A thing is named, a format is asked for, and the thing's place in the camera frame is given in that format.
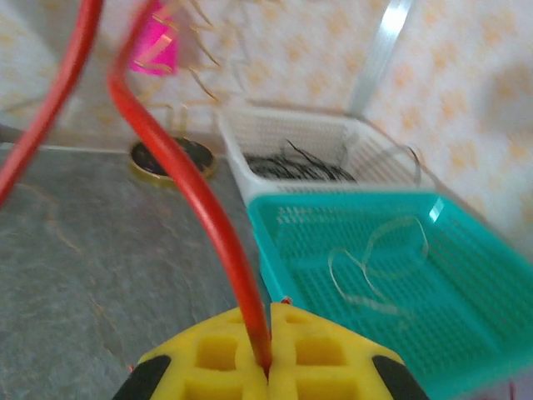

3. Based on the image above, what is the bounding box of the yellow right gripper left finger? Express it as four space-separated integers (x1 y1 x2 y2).
112 307 270 400

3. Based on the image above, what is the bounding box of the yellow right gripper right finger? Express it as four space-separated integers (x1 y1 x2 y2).
266 302 430 400

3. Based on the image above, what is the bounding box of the white cable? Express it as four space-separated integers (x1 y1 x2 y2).
326 216 430 318

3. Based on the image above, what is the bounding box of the red cable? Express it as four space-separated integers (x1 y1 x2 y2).
0 0 274 372

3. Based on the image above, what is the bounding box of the teal perforated plastic basket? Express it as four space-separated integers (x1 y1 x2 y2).
247 192 533 399

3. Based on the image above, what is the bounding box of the white perforated plastic basket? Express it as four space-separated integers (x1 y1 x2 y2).
216 106 436 205

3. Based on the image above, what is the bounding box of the pink goblet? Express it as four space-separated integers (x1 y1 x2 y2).
128 0 180 77

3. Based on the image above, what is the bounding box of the black cable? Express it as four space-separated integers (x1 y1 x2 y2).
245 139 422 184

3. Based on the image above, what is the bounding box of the gold wire jewelry stand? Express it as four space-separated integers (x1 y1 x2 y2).
127 0 224 187

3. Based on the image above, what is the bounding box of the aluminium frame post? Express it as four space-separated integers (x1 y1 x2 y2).
348 0 416 118

